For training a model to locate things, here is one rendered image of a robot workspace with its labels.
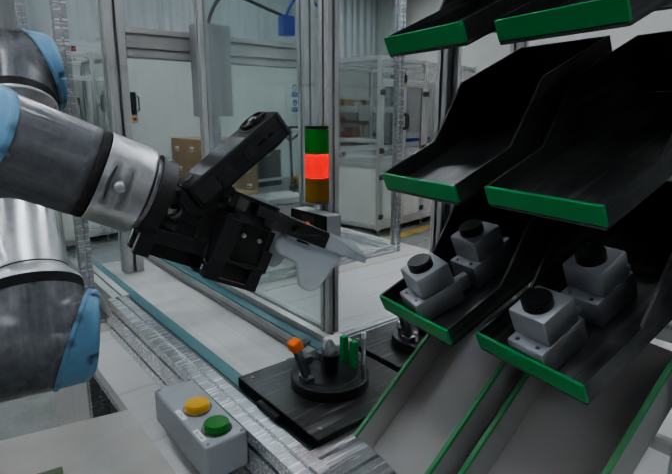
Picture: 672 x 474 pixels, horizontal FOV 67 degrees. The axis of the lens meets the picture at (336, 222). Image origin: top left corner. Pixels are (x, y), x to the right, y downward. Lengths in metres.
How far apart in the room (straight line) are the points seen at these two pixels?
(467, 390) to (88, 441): 0.70
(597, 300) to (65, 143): 0.50
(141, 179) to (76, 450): 0.73
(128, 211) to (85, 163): 0.05
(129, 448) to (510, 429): 0.67
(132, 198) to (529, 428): 0.51
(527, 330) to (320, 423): 0.42
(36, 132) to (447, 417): 0.56
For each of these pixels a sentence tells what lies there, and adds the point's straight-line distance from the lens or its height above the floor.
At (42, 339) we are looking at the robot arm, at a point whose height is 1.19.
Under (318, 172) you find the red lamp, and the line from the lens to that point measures 1.04.
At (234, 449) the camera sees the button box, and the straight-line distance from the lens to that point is 0.87.
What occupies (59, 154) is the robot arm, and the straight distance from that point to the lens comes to 0.43.
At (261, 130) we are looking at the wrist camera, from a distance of 0.48.
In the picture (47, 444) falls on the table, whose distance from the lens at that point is 1.13.
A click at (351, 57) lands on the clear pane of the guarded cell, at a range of 2.36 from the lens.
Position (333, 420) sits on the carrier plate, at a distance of 0.86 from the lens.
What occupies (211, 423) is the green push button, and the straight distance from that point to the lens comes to 0.87.
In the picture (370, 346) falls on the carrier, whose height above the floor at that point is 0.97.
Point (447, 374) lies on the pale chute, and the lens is 0.75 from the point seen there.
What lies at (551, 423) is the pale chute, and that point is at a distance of 0.68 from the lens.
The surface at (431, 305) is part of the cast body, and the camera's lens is 0.63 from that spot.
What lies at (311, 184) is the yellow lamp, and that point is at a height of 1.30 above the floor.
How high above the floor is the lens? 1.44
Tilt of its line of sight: 12 degrees down
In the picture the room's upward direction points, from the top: straight up
